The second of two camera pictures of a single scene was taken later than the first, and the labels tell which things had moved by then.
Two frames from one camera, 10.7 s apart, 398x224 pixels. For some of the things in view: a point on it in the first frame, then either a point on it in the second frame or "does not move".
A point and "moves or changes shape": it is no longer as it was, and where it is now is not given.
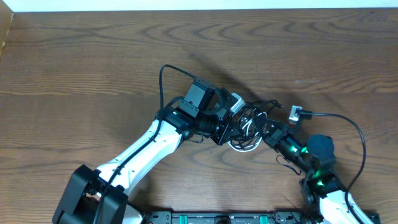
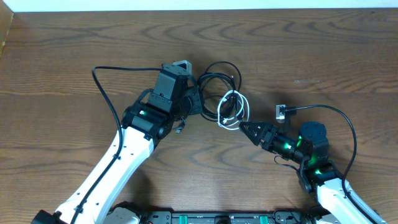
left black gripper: [230, 130] → [199, 109]
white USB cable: [249, 124] moves or changes shape
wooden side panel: [6, 17] does not move
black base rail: [231, 217] does not move
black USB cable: [250, 142] → [204, 114]
